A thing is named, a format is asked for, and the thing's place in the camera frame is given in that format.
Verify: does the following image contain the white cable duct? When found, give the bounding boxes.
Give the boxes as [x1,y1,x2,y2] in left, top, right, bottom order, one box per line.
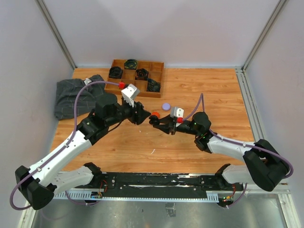
[57,191,219,203]

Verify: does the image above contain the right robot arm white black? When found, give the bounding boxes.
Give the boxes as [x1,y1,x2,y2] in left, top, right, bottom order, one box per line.
[149,112,293,191]

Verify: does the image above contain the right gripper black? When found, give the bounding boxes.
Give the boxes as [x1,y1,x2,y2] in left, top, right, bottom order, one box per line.
[153,114,200,136]

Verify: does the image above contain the dark red rolled tie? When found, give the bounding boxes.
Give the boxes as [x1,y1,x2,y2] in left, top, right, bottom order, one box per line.
[135,68,149,81]

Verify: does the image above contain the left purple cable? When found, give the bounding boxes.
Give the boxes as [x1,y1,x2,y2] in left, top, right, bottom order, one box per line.
[9,80,125,211]

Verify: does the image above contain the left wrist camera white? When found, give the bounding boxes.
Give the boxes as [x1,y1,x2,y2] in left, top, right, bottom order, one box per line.
[121,84,140,107]

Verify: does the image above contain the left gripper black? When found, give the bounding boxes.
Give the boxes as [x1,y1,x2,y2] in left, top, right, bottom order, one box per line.
[106,97,152,127]

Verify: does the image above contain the orange earbud charging case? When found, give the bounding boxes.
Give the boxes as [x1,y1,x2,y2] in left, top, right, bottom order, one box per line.
[151,112,160,118]

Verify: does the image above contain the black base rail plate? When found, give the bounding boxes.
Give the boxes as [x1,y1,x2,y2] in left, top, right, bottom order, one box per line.
[73,172,244,200]

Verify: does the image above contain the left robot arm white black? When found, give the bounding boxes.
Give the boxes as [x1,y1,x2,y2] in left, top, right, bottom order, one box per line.
[13,93,151,210]

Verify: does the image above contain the purple cable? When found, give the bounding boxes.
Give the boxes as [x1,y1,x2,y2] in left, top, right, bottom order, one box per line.
[177,93,294,209]
[9,80,125,211]

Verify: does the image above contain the dark blue rolled tie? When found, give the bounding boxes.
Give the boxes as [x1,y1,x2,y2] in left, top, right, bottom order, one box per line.
[147,78,161,93]

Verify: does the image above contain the dark rolled tie top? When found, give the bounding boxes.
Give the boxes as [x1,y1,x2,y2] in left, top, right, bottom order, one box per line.
[124,59,138,70]

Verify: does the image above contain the wooden compartment tray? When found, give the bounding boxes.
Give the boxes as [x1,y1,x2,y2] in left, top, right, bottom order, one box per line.
[105,59,164,98]

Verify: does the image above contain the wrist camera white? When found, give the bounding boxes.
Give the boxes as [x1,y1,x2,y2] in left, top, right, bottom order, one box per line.
[121,84,140,107]
[170,106,184,119]

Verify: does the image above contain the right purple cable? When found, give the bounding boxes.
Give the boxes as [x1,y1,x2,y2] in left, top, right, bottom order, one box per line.
[177,93,294,209]

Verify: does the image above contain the grey checked cloth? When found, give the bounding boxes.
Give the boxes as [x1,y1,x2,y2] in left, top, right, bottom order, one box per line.
[54,75,106,121]

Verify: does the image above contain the purple earbud charging case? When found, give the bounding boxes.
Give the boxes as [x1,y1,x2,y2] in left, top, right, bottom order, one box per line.
[161,103,171,111]

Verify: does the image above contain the dark rolled tie left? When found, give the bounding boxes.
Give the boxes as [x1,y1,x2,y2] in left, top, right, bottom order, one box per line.
[109,66,123,79]

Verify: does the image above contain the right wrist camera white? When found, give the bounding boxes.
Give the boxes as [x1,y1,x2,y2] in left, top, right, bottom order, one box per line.
[170,106,184,119]

